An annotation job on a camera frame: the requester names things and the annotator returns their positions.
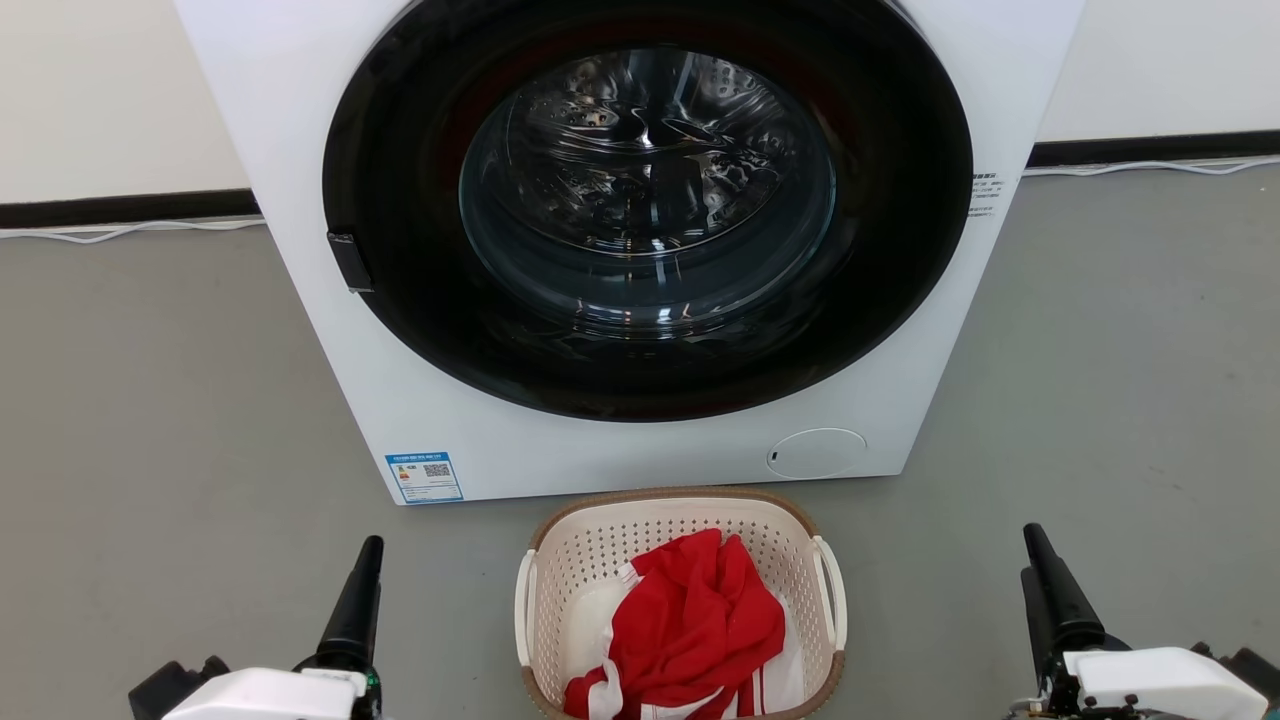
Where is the cream perforated laundry basket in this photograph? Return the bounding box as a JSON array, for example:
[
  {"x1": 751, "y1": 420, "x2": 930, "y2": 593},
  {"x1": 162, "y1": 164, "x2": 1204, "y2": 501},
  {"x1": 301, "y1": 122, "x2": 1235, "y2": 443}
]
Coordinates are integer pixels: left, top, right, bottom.
[{"x1": 514, "y1": 487, "x2": 849, "y2": 720}]

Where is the red garment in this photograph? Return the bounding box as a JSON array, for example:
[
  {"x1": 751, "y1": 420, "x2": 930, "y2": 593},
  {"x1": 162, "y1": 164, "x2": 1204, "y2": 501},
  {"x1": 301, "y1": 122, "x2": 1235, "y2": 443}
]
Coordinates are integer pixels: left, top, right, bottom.
[{"x1": 563, "y1": 529, "x2": 787, "y2": 720}]

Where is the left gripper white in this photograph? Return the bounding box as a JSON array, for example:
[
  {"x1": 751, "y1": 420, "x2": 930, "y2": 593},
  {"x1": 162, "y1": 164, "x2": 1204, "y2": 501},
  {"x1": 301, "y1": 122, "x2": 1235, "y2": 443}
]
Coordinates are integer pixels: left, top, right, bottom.
[{"x1": 128, "y1": 536, "x2": 385, "y2": 720}]

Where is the round white filter cover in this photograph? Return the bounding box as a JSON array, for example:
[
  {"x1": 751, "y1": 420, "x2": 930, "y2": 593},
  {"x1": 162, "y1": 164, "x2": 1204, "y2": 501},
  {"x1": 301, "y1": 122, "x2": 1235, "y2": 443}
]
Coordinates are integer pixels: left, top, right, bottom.
[{"x1": 767, "y1": 428, "x2": 868, "y2": 480}]

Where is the round black glass washer door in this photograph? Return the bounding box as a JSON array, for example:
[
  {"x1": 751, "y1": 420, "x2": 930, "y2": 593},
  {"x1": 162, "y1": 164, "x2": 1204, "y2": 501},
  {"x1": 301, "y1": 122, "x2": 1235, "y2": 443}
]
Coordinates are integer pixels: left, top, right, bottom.
[{"x1": 322, "y1": 0, "x2": 974, "y2": 423}]

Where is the black door latch handle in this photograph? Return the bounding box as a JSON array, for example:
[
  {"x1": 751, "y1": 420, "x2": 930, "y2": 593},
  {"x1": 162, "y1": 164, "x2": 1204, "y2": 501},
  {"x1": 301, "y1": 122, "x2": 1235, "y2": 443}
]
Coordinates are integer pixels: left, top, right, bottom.
[{"x1": 327, "y1": 232, "x2": 375, "y2": 294}]

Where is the white floor cable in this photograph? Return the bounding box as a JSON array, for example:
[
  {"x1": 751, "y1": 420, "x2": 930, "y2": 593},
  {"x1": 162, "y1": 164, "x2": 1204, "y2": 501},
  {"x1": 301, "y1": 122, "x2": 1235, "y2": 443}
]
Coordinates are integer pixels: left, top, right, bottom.
[
  {"x1": 1022, "y1": 155, "x2": 1280, "y2": 178},
  {"x1": 0, "y1": 218, "x2": 267, "y2": 245}
]

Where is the white garment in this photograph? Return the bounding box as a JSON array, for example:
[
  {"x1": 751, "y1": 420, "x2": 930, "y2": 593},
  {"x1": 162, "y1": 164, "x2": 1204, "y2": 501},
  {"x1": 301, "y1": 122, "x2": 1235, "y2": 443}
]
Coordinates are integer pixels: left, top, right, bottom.
[{"x1": 560, "y1": 580, "x2": 807, "y2": 720}]

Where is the white front-load washing machine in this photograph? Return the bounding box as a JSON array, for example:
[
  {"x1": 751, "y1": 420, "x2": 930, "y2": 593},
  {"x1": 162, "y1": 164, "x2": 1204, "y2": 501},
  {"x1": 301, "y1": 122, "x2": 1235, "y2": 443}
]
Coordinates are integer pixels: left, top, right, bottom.
[{"x1": 172, "y1": 0, "x2": 1086, "y2": 506}]

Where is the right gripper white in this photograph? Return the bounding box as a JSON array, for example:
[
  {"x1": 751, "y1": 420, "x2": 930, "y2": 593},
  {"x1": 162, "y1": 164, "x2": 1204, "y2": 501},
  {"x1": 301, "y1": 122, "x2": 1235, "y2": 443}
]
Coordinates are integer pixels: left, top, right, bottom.
[{"x1": 1020, "y1": 523, "x2": 1280, "y2": 720}]

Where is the blue energy label sticker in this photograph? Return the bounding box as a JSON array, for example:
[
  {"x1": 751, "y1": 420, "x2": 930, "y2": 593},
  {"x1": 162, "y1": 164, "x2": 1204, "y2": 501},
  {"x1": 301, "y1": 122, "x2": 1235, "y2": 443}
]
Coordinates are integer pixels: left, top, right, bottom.
[{"x1": 385, "y1": 452, "x2": 465, "y2": 504}]

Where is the black wall baseboard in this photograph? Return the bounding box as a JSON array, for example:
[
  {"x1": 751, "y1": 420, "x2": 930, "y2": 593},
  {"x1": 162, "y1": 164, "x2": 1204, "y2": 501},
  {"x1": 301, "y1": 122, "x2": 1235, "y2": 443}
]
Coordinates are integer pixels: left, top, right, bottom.
[
  {"x1": 1027, "y1": 131, "x2": 1280, "y2": 168},
  {"x1": 0, "y1": 189, "x2": 261, "y2": 231}
]

